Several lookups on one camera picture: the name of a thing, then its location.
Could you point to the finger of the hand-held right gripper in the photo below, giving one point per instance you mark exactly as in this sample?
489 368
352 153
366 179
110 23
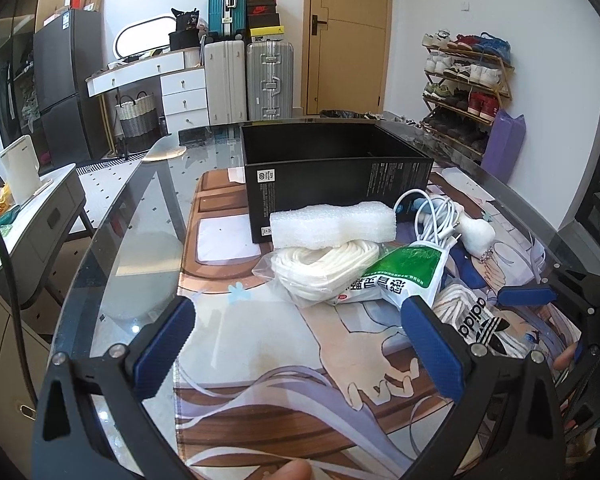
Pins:
578 352
525 295

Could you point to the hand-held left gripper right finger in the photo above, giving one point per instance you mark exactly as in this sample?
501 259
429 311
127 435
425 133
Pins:
430 345

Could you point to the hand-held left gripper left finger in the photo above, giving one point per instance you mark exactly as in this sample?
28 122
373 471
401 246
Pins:
165 355

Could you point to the bagged white socks black logo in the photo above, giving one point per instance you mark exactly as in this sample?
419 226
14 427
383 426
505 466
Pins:
475 320

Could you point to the white plush toy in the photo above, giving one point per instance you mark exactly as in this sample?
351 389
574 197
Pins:
477 235

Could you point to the green and white packet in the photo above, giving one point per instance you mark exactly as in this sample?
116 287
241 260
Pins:
400 270

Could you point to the white foam block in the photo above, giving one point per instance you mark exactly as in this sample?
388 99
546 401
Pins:
330 225

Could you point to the black cardboard box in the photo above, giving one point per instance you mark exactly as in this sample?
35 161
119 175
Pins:
330 185

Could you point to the person's left hand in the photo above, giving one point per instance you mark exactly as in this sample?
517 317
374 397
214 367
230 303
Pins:
290 471

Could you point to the printed desk mat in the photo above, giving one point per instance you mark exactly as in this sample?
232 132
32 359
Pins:
260 410

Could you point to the purple bag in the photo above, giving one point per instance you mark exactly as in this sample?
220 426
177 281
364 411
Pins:
502 145

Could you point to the beige cabinet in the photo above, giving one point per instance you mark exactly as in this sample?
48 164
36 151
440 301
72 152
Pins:
5 385

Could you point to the round white stool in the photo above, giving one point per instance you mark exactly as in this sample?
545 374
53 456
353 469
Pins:
165 151

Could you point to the wooden shoe rack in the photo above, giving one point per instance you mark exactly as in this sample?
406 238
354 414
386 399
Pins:
502 67

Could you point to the shoe rack with shoes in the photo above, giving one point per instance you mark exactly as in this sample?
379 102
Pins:
460 70

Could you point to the white appliance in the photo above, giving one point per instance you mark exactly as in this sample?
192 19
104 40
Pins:
20 170

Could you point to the woven basket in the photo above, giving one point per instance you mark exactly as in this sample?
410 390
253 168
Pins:
136 117

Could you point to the white vanity desk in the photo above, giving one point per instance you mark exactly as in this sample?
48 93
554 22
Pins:
180 92

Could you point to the white suitcase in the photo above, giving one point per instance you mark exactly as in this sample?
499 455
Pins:
225 82

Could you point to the silver suitcase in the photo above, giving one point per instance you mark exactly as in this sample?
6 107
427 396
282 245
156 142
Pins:
270 80

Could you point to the black fridge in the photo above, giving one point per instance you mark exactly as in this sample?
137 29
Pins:
65 70

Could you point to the wooden door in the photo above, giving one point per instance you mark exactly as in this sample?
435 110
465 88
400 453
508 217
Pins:
350 35

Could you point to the glass door cabinet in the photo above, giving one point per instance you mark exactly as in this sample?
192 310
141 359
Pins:
12 75

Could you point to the oval mirror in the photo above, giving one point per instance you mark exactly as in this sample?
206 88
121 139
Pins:
145 35

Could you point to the black bag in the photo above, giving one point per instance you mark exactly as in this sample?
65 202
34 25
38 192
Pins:
185 32

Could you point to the red logo shoe box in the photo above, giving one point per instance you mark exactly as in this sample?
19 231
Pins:
262 15

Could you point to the teal suitcase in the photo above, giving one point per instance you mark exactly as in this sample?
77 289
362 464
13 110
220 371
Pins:
227 2

